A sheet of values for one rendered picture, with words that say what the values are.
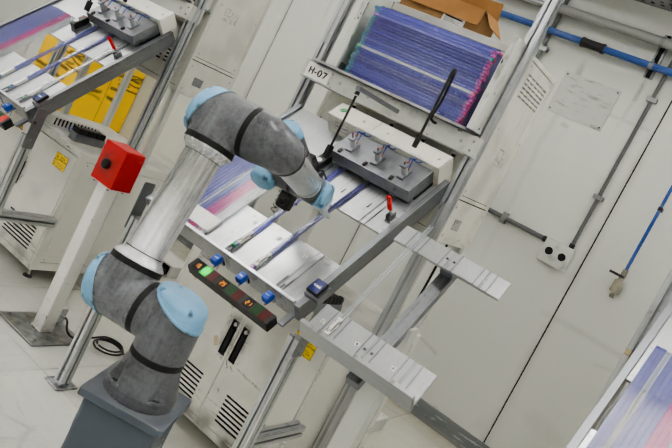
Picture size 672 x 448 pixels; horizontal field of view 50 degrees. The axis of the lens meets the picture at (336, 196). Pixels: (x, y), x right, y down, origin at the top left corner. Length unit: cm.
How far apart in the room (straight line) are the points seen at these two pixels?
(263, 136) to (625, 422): 108
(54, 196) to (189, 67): 81
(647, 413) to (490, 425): 201
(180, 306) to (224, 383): 114
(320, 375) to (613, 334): 176
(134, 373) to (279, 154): 52
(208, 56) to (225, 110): 190
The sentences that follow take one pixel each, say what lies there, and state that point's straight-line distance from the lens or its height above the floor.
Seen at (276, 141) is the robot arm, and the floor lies 114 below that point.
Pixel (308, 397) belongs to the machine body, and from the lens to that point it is 237.
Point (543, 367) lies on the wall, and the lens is 376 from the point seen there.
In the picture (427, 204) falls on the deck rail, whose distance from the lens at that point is 232.
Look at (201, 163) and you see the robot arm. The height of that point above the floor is 102.
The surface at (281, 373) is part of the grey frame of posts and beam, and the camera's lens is 205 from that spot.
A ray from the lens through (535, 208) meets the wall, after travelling 380.
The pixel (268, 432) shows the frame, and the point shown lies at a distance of 223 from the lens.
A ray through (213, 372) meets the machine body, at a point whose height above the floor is 26.
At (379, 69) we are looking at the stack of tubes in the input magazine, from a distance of 254.
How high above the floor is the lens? 124
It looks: 6 degrees down
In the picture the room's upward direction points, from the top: 27 degrees clockwise
